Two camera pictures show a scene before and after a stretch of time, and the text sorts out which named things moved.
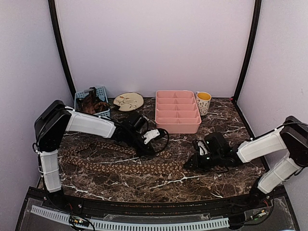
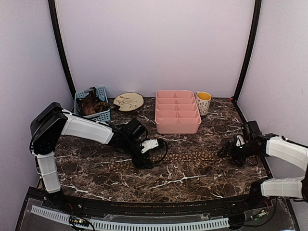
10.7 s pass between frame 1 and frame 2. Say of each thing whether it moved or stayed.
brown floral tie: moved
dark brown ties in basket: stayed
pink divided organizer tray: stayed
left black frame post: stayed
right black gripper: moved
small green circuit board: stayed
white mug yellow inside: stayed
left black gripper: moved
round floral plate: stayed
